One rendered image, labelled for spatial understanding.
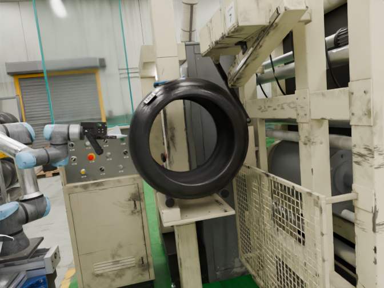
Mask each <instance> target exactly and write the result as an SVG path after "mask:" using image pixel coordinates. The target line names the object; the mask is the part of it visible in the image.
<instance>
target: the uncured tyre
mask: <svg viewBox="0 0 384 288"><path fill-rule="evenodd" d="M152 92H153V93H155V94H156V95H155V96H154V97H153V98H152V99H151V100H150V101H149V102H148V103H147V104H146V103H145V102H144V100H145V99H146V98H147V97H148V96H149V95H150V94H151V93H152ZM175 100H188V101H193V102H195V103H197V104H199V105H201V106H202V107H204V108H205V109H206V110H207V111H208V112H209V114H210V115H211V117H212V119H213V121H214V123H215V126H216V131H217V140H216V144H215V148H214V150H213V152H212V154H211V156H210V157H209V158H208V160H207V161H206V162H205V163H203V164H202V165H200V166H199V167H197V168H195V169H192V170H189V171H172V170H169V169H167V168H165V167H163V166H161V165H160V164H159V163H158V162H157V161H156V160H155V159H154V158H153V157H152V155H151V151H150V144H149V139H150V131H151V127H152V125H153V122H154V120H155V118H156V117H157V115H158V114H159V112H160V111H161V110H162V109H163V108H164V107H165V106H167V105H168V104H169V103H171V102H172V101H175ZM248 146H249V130H248V125H247V121H246V118H245V115H244V113H243V111H242V109H241V107H240V105H239V104H238V102H237V101H236V100H235V99H234V97H233V96H232V95H231V94H230V93H228V92H227V91H226V90H225V89H223V88H222V87H220V86H219V85H217V84H215V83H213V82H210V81H208V80H205V79H200V78H190V77H188V78H178V79H174V80H170V81H168V82H165V83H163V84H161V85H159V86H158V87H156V88H155V89H153V90H152V91H151V92H149V93H148V95H147V96H145V97H144V99H143V100H142V101H141V102H140V104H139V105H138V107H137V108H136V110H135V112H134V114H133V117H132V119H131V122H130V127H129V151H130V156H131V158H132V159H133V161H134V164H135V166H136V167H135V168H136V170H137V172H138V173H139V175H140V176H141V177H142V178H143V180H144V181H145V182H146V183H147V184H148V185H150V186H151V187H152V188H153V189H155V190H156V191H158V192H160V193H162V194H164V195H167V196H169V197H173V198H178V199H198V198H203V197H207V196H210V195H212V194H214V193H216V192H218V191H220V190H221V189H223V188H224V187H225V186H227V185H228V184H229V183H230V182H231V181H232V180H233V179H234V178H235V176H236V175H237V174H238V172H239V171H240V169H241V167H242V165H243V163H244V161H245V158H246V155H247V150H248Z"/></svg>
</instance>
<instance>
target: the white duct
mask: <svg viewBox="0 0 384 288"><path fill-rule="evenodd" d="M191 3H193V4H194V5H193V24H192V35H191V40H192V41H195V36H196V30H197V10H198V0H182V16H181V41H189V29H190V6H191V5H190V4H191Z"/></svg>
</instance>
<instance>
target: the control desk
mask: <svg viewBox="0 0 384 288"><path fill-rule="evenodd" d="M129 127H130V125H127V126H119V128H120V131H121V134H122V135H127V137H125V138H119V139H96V140H97V142H98V144H99V145H100V146H101V147H102V148H103V154H101V155H98V154H96V152H95V150H94V148H93V147H92V145H91V143H90V142H89V140H88V139H87V138H86V136H85V139H84V140H80V141H68V151H69V162H68V164H67V165H66V166H60V167H59V174H60V178H61V185H62V186H63V187H62V191H63V197H64V202H65V209H66V215H67V222H68V226H69V233H70V240H71V246H72V251H73V258H74V264H75V271H76V275H77V282H78V288H154V281H153V280H154V279H155V275H154V266H153V258H152V252H151V244H150V235H149V226H148V221H147V212H146V203H145V194H144V189H143V180H142V177H141V176H140V175H139V173H138V172H137V170H136V168H135V166H134V164H133V162H132V159H131V156H130V151H129Z"/></svg>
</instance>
